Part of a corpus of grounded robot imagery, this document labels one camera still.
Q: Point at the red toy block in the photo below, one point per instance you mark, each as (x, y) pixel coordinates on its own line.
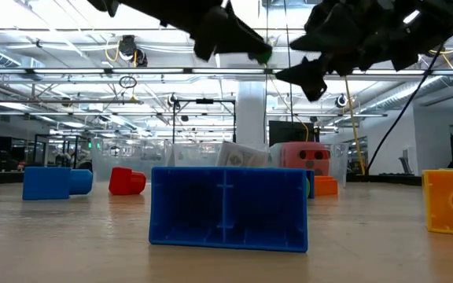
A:
(126, 181)

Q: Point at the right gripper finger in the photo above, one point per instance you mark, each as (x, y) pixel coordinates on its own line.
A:
(328, 33)
(309, 74)

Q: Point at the red foam die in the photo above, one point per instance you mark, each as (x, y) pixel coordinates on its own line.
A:
(305, 157)

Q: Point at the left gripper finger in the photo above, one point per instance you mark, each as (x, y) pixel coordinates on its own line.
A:
(246, 37)
(252, 55)

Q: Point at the yellow toy block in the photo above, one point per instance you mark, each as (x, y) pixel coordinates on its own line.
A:
(452, 204)

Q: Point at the black monitor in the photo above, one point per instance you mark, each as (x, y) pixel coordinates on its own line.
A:
(289, 133)

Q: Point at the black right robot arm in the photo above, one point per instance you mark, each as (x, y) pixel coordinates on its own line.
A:
(439, 23)

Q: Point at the white square column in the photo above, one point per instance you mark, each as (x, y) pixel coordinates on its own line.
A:
(250, 114)

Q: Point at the small blue toy block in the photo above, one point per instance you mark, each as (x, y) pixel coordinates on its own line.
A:
(312, 175)

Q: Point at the black metal stand frame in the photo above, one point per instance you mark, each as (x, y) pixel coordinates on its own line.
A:
(205, 101)

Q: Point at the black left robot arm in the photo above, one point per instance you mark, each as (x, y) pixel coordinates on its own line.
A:
(163, 9)

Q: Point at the orange toy block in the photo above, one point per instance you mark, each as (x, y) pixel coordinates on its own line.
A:
(326, 185)

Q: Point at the silver playing card box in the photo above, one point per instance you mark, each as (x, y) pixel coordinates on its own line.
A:
(242, 157)

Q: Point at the cyan foam die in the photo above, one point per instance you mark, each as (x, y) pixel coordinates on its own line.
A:
(275, 155)

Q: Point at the small green toy block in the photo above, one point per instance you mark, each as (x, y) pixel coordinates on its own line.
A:
(266, 59)

